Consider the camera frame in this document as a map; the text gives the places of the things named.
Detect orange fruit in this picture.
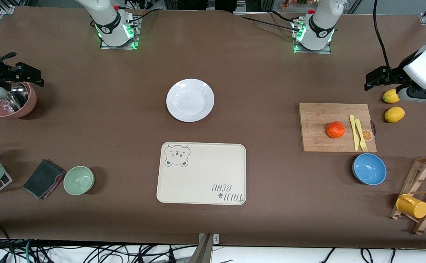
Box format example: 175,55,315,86
326,121,346,139

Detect white round plate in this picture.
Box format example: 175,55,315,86
166,79,215,123

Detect yellow lemon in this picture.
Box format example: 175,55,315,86
384,106,406,123
382,89,402,104

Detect metal scoop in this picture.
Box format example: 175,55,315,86
4,82,29,112

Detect pink bowl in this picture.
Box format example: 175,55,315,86
0,81,37,119

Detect yellow plastic fork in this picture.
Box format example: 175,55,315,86
355,119,368,152

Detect yellow plastic knife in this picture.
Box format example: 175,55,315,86
349,115,360,151

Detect wooden cutting board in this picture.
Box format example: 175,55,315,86
299,103,377,153

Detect blue bowl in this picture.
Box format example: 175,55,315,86
352,153,387,186

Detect dark grey folded cloth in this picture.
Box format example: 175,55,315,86
23,159,66,200

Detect light green bowl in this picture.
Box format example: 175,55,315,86
63,166,95,196

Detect yellow cup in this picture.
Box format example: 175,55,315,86
396,194,426,219

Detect beige bear print tray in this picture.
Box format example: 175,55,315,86
157,142,247,206

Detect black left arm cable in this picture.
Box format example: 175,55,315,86
373,0,393,72

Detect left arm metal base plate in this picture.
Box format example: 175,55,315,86
291,18,332,54

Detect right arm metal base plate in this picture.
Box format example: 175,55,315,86
100,16,141,50

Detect black base cable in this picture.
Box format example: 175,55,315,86
259,21,300,33
125,9,160,23
239,15,298,28

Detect green floor cable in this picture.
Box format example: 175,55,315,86
25,240,35,263

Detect metal table edge bracket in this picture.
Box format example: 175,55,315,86
188,233,220,263

